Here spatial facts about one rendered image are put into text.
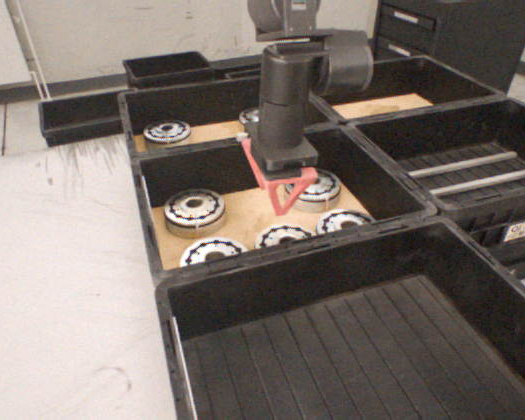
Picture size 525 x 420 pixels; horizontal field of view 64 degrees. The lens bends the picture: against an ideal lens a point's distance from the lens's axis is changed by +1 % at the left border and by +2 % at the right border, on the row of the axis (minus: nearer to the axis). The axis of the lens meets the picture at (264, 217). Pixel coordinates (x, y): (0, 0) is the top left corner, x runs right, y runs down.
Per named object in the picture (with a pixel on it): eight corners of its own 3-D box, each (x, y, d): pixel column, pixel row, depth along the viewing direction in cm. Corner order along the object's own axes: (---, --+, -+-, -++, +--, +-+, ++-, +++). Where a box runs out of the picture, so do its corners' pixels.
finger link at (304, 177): (290, 191, 61) (298, 133, 55) (310, 221, 56) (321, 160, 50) (246, 197, 59) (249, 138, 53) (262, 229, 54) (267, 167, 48)
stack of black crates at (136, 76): (149, 164, 220) (133, 79, 192) (138, 140, 242) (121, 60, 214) (221, 149, 233) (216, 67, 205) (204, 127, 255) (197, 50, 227)
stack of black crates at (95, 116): (75, 229, 178) (40, 133, 150) (69, 193, 200) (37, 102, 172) (169, 206, 191) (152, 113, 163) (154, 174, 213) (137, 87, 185)
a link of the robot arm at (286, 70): (255, 36, 47) (276, 52, 43) (309, 33, 49) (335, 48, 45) (251, 96, 51) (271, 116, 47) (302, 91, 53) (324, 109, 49)
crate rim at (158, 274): (155, 296, 50) (151, 282, 48) (131, 169, 72) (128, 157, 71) (439, 226, 60) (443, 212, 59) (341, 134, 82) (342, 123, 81)
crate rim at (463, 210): (439, 226, 60) (443, 212, 59) (341, 134, 82) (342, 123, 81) (643, 176, 70) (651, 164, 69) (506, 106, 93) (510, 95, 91)
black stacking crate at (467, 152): (423, 272, 66) (442, 215, 59) (337, 176, 88) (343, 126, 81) (612, 221, 76) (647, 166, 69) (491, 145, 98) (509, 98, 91)
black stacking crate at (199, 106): (142, 213, 78) (130, 159, 71) (128, 141, 100) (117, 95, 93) (334, 175, 88) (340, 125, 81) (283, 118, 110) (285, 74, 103)
